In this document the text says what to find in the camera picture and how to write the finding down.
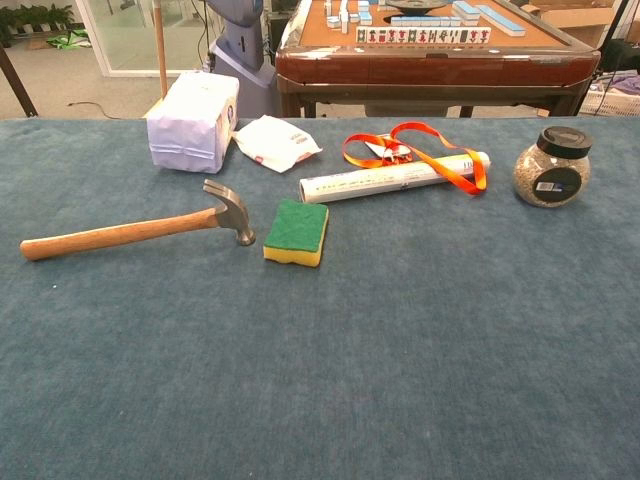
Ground long blue mahjong tile wall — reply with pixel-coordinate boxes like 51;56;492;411
477;3;527;38

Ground purple cloth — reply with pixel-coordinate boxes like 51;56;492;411
606;73;640;96

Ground orange lanyard strap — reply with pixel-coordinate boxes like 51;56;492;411
342;121;489;197

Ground green and yellow sponge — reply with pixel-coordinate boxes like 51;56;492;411
262;197;330;268

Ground green cloth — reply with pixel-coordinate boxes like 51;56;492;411
47;29;92;51

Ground crumpled white plastic bag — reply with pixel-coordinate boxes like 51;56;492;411
232;114;324;174

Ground blue carpet table mat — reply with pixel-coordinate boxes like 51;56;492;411
0;117;640;480

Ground white plastic basket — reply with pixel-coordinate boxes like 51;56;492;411
579;82;640;118

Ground white paper wrapped package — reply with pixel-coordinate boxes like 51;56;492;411
145;71;240;175

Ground white id badge holder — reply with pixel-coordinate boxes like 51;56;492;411
364;138;414;164

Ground wooden pole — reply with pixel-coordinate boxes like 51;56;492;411
149;0;169;119

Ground green potted plant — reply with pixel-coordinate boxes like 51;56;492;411
19;3;76;34
0;5;21;47

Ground white framed glass partition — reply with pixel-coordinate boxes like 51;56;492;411
74;0;214;78

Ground white rolled paper tube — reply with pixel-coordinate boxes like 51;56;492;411
298;151;492;205

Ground long black floor cable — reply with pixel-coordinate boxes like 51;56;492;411
67;100;122;121

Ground wooden handle claw hammer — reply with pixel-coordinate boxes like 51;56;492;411
19;178;257;262

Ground black lid glass jar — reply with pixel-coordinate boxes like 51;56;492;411
513;126;594;209

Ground stacked blue mahjong tiles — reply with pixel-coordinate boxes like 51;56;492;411
451;1;482;27

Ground short blue mahjong tile wall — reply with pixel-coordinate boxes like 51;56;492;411
390;15;464;28

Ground black tripod stand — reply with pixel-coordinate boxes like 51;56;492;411
597;0;632;66

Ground dark slanted stand leg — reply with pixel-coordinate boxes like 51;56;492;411
0;44;39;119

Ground cardboard box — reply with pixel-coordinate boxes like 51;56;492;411
528;0;640;47

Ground brown mahjong table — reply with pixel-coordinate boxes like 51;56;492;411
274;0;602;119

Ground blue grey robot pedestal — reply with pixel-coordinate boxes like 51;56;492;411
205;0;281;120

